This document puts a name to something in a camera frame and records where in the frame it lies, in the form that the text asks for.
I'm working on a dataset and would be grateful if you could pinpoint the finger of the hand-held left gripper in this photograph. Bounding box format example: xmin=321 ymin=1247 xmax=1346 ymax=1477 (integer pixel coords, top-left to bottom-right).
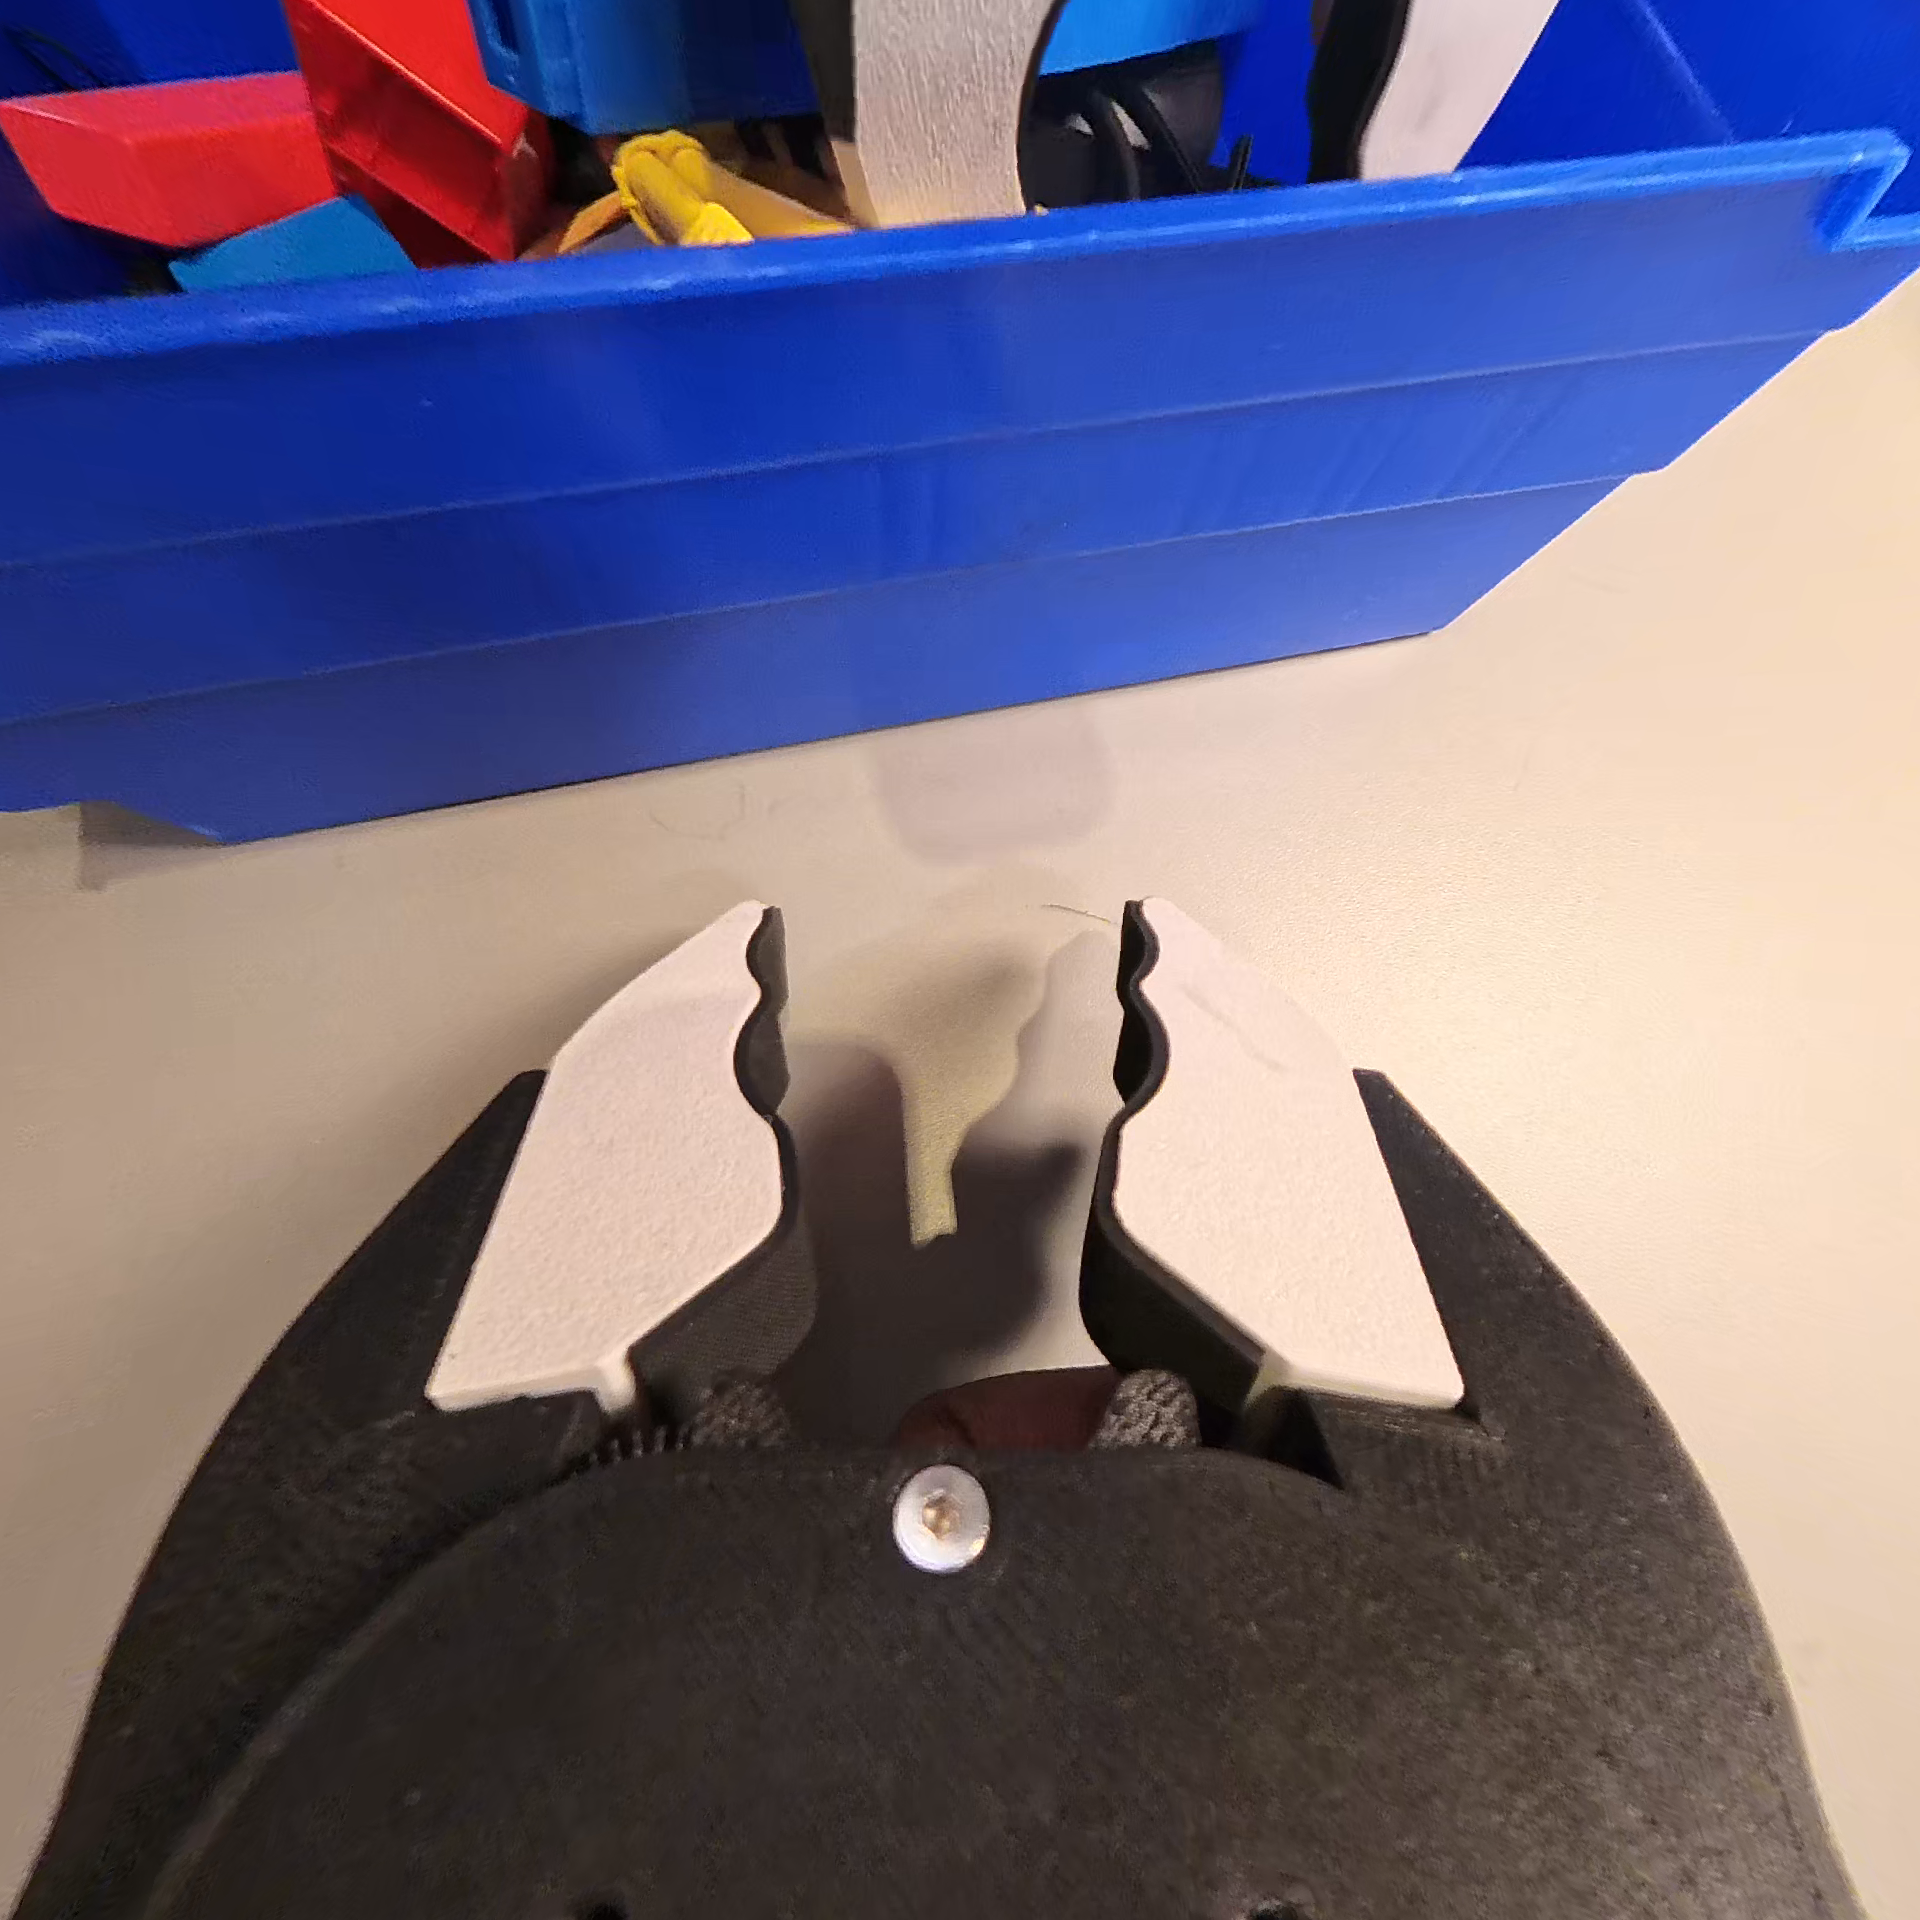
xmin=817 ymin=0 xmax=1075 ymax=229
xmin=1304 ymin=0 xmax=1570 ymax=190

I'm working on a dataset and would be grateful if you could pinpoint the blue plastic storage bin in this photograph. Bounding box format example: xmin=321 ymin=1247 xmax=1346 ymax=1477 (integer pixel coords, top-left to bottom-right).
xmin=0 ymin=0 xmax=1920 ymax=850

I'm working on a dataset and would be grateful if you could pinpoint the red flat block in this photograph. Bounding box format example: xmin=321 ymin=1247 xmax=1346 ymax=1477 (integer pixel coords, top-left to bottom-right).
xmin=0 ymin=71 xmax=341 ymax=250

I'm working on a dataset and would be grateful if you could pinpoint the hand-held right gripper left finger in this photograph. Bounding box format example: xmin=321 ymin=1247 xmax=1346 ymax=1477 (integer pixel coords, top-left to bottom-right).
xmin=424 ymin=899 xmax=821 ymax=1420

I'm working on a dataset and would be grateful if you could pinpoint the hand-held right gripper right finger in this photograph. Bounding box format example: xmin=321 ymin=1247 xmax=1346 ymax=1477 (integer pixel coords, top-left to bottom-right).
xmin=1081 ymin=893 xmax=1469 ymax=1416

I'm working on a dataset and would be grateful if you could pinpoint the yellow plastic part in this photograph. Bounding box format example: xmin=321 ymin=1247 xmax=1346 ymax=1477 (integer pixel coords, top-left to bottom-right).
xmin=554 ymin=162 xmax=859 ymax=254

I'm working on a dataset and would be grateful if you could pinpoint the blue wedge block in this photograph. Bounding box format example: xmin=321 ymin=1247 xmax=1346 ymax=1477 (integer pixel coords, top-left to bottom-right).
xmin=168 ymin=194 xmax=422 ymax=293

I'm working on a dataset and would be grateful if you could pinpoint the red glossy block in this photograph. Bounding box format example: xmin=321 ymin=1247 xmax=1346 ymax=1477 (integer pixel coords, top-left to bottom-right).
xmin=284 ymin=0 xmax=558 ymax=264

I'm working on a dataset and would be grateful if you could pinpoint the blue plastic part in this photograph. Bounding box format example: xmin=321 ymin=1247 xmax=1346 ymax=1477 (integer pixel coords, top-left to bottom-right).
xmin=473 ymin=0 xmax=1322 ymax=138

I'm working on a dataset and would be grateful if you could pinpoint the yellow plastic toy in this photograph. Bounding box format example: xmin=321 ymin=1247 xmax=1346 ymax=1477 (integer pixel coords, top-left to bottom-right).
xmin=612 ymin=132 xmax=753 ymax=250

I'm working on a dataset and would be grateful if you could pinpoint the black cable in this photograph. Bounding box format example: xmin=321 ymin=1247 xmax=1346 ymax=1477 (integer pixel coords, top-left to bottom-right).
xmin=1032 ymin=59 xmax=1311 ymax=210

